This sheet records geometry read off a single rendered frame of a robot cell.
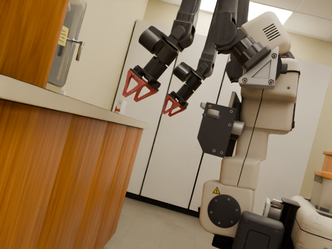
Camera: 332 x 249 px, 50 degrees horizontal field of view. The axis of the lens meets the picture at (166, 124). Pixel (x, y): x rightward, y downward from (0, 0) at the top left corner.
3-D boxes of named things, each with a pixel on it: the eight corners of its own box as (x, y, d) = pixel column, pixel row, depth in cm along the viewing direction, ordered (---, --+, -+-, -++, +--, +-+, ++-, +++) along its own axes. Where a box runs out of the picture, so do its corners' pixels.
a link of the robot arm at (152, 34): (186, 29, 104) (192, 39, 113) (159, 7, 107) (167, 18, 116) (160, 61, 106) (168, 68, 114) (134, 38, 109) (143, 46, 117)
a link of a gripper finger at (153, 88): (122, 91, 113) (141, 69, 112) (130, 95, 120) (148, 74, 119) (136, 105, 111) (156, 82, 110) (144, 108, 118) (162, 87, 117)
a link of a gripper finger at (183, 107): (160, 109, 154) (174, 93, 153) (164, 111, 161) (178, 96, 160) (171, 119, 152) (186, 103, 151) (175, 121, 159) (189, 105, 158)
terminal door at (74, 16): (32, 75, 131) (61, -28, 132) (62, 87, 161) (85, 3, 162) (34, 76, 131) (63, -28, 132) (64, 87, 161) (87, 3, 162)
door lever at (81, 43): (68, 59, 158) (66, 58, 156) (74, 38, 159) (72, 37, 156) (80, 62, 158) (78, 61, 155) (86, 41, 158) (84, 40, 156)
